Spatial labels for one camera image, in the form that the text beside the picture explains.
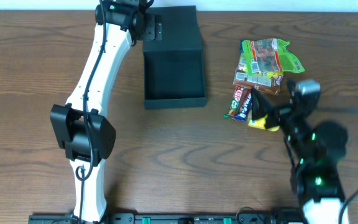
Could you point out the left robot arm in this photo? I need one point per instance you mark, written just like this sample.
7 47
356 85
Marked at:
81 126

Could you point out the red KitKat bar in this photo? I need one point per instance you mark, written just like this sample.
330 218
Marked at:
235 102

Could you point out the green snack bag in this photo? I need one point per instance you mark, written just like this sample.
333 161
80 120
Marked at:
270 55

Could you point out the black cardboard box with lid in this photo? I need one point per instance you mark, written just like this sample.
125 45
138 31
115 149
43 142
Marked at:
174 65

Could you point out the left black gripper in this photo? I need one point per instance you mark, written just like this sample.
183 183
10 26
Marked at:
151 26

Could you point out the brown chocolate box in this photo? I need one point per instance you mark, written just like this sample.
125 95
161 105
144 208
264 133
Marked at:
264 84

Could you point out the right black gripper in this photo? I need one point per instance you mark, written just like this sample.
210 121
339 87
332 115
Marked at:
282 112

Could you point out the yellow plastic bottle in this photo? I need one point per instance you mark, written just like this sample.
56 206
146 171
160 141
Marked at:
260 124

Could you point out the yellow green snack box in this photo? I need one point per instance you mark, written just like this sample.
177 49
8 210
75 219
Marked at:
242 67

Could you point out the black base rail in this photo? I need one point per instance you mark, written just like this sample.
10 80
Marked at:
286 217

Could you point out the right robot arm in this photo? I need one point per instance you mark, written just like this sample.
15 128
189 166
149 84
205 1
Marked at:
314 153

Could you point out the blue Dairy Milk bar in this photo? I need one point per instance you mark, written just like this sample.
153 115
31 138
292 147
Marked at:
245 108

